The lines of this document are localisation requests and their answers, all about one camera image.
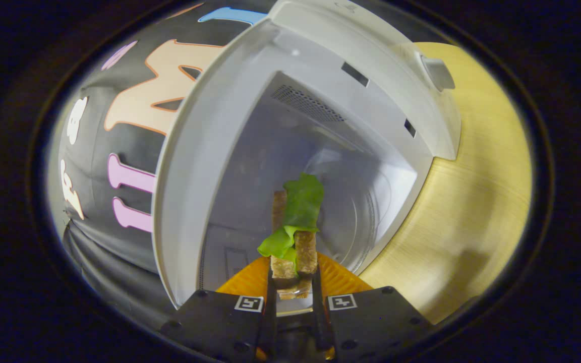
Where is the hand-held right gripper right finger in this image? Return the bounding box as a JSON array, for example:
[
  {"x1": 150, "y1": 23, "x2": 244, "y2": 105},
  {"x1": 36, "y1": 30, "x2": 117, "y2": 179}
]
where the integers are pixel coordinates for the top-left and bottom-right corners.
[{"x1": 312, "y1": 252, "x2": 430, "y2": 361}]

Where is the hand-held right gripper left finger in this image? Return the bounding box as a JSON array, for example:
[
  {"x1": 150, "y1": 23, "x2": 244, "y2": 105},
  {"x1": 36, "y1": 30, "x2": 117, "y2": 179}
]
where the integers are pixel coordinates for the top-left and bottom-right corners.
[{"x1": 162, "y1": 255, "x2": 277, "y2": 361}]

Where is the bread and lettuce sandwich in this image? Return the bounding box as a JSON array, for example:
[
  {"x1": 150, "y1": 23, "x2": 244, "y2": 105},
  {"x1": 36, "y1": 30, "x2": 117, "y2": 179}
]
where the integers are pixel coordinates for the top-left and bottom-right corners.
[{"x1": 257, "y1": 172, "x2": 325, "y2": 300}]

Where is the white microwave oven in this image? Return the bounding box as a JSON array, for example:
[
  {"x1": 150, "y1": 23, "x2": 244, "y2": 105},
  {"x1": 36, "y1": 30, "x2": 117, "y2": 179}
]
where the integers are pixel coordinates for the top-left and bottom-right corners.
[{"x1": 152, "y1": 0, "x2": 461, "y2": 309}]

